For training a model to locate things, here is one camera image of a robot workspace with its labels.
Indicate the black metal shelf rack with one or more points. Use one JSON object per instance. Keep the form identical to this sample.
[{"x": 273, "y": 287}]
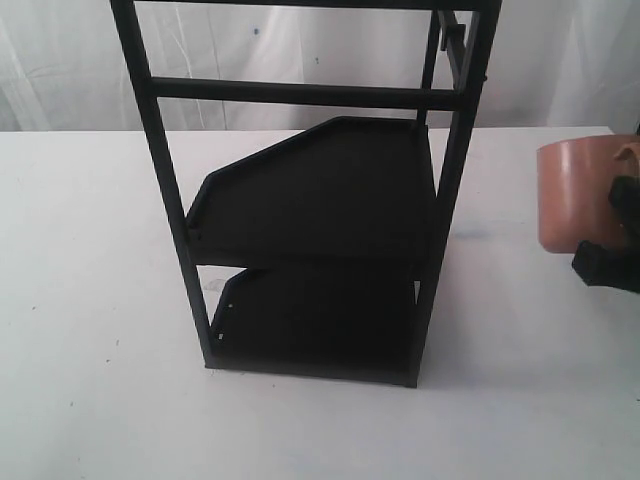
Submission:
[{"x": 320, "y": 255}]

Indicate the brown ceramic mug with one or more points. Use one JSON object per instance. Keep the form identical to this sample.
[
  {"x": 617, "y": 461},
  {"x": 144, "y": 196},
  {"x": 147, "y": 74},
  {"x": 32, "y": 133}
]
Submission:
[{"x": 574, "y": 178}]

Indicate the white backdrop curtain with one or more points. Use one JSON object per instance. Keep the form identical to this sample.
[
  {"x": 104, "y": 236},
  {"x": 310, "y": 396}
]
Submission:
[{"x": 553, "y": 63}]

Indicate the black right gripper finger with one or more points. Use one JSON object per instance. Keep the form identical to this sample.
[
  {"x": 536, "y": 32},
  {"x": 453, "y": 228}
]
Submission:
[{"x": 598, "y": 266}]

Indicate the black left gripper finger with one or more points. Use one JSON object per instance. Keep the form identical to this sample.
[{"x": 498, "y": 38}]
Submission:
[{"x": 624, "y": 194}]

